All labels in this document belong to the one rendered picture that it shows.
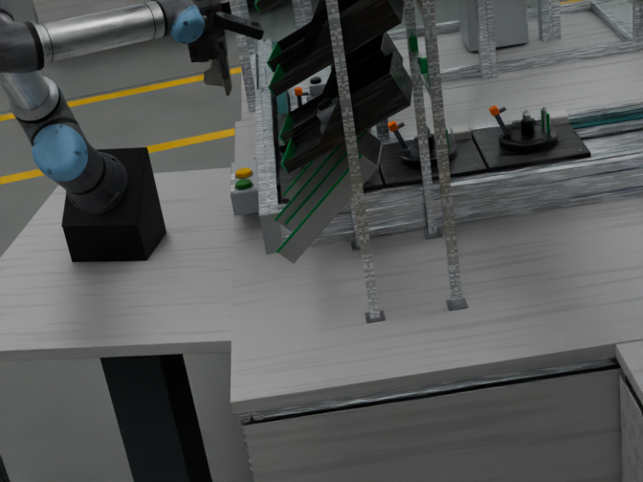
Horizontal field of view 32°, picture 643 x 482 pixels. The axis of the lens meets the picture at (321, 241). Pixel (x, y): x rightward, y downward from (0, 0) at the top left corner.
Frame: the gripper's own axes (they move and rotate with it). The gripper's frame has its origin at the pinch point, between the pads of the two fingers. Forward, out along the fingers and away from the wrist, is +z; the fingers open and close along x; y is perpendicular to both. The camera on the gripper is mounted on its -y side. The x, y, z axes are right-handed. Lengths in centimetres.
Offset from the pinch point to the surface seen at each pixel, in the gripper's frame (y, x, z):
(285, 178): -9.0, -5.1, 26.2
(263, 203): -3.2, 5.1, 27.2
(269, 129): -6, -42, 27
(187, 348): 16, 46, 39
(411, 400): -28, 70, 43
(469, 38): -73, -108, 32
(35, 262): 55, -3, 37
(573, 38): -107, -108, 37
